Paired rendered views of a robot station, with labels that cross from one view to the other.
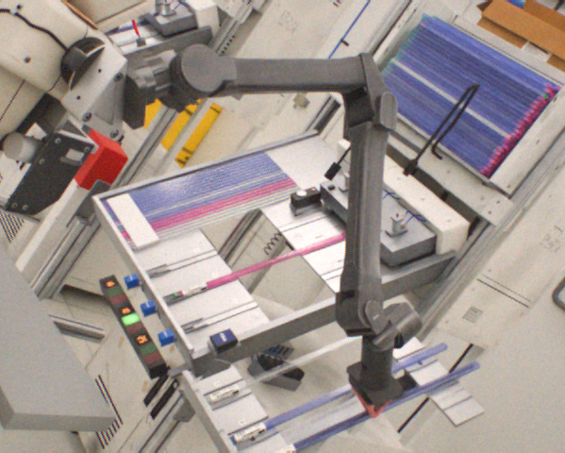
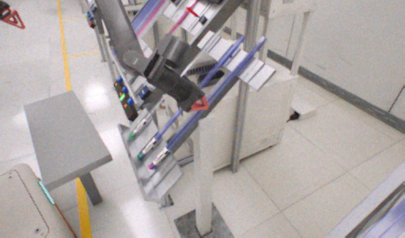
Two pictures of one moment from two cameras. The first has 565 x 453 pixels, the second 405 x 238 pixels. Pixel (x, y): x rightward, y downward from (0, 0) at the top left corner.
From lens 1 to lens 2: 1.08 m
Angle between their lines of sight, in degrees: 29
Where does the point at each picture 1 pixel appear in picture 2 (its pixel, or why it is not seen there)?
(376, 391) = (184, 100)
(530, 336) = not seen: outside the picture
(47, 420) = (69, 176)
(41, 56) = not seen: outside the picture
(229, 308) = not seen: hidden behind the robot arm
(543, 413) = (373, 17)
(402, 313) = (167, 43)
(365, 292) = (119, 47)
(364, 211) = not seen: outside the picture
